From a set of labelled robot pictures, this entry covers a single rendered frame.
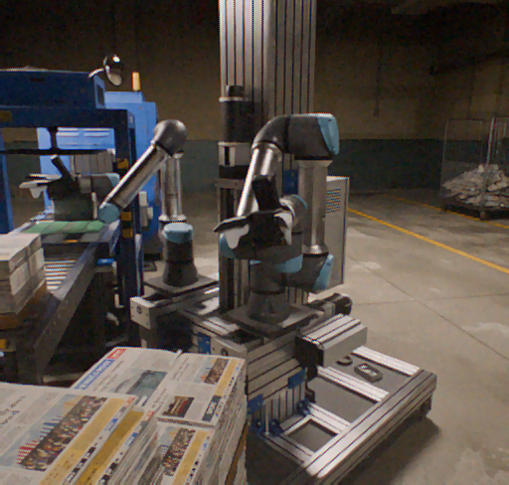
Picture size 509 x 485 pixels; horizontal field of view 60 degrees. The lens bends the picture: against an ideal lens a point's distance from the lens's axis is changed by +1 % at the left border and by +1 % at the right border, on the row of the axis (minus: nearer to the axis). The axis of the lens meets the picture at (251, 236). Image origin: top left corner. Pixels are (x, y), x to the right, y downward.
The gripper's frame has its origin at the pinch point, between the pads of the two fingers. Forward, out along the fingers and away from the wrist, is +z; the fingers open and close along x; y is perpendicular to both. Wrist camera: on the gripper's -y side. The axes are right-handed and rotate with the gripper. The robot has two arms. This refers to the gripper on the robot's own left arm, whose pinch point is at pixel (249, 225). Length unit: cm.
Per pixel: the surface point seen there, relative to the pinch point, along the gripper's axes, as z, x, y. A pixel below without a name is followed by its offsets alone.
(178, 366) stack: -13.5, 29.2, 37.2
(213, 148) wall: -850, 384, -41
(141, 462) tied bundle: 38.1, 3.1, 21.6
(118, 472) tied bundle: 43.0, 2.2, 18.8
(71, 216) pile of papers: -180, 205, 13
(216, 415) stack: 2.2, 11.9, 39.4
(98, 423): 39.4, 7.0, 15.9
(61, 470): 46.7, 5.9, 16.1
